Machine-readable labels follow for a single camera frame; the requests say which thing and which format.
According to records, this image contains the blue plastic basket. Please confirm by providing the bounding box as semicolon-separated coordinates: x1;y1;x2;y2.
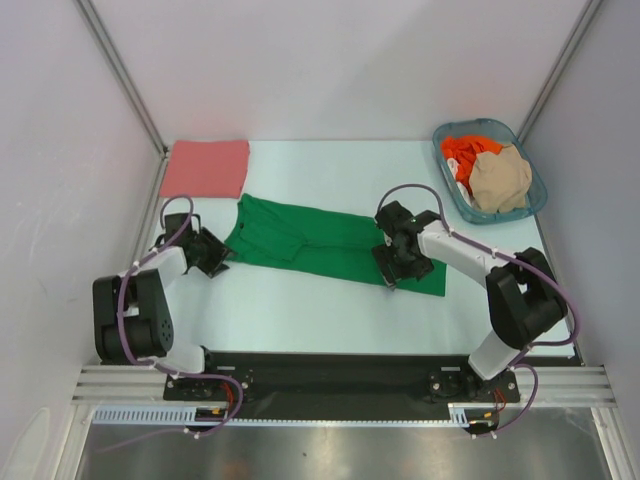
432;119;548;224

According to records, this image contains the left corner aluminium post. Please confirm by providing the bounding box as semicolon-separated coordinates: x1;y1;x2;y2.
73;0;168;159

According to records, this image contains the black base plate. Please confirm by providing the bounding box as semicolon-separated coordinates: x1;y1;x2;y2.
156;352;530;423

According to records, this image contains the corner aluminium post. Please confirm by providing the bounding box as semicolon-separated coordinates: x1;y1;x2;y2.
73;0;168;159
517;0;607;143

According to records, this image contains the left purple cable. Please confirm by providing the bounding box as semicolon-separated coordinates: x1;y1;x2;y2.
94;193;246;454

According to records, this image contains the right corner aluminium post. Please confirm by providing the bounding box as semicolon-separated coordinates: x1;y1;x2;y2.
517;0;607;143

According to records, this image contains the green t shirt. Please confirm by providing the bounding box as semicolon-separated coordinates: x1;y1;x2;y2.
222;193;447;299

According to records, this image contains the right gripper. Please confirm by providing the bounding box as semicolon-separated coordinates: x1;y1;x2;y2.
372;240;434;291

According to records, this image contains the beige t shirt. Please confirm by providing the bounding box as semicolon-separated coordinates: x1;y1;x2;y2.
469;144;532;214

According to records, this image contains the white garment in basket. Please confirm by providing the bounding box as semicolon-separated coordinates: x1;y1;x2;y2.
446;158;473;206

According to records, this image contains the white slotted cable duct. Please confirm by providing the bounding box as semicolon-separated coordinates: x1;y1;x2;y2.
92;402;501;429

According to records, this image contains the aluminium frame rail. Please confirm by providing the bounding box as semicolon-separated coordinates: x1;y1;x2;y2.
71;365;616;408

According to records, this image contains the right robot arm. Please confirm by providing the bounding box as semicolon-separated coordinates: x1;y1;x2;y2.
372;201;568;401

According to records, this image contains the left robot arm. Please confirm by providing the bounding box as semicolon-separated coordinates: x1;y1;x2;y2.
92;213;234;400

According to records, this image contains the folded pink t shirt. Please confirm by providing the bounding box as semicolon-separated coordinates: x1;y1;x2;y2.
159;140;250;199

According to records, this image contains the orange t shirt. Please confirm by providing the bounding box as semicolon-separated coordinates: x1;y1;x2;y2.
440;135;503;188

